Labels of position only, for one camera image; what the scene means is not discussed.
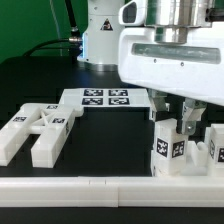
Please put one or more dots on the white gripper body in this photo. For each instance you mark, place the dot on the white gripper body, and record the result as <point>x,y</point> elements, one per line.
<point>194,69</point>

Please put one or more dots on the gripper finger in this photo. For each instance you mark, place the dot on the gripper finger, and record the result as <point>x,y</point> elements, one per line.
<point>158,106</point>
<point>192,111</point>

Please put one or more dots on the white chair seat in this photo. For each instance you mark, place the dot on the white chair seat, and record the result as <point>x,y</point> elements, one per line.
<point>196,159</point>

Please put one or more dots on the white marker base plate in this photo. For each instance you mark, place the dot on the white marker base plate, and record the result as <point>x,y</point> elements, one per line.
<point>102,97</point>

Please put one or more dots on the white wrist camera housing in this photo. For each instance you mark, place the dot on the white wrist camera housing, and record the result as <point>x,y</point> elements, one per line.
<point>133,13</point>

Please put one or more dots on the white chair back frame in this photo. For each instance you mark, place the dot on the white chair back frame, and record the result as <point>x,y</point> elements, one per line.
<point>51,122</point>

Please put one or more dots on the white front fence rail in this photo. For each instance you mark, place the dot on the white front fence rail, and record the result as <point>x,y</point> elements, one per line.
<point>112,192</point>

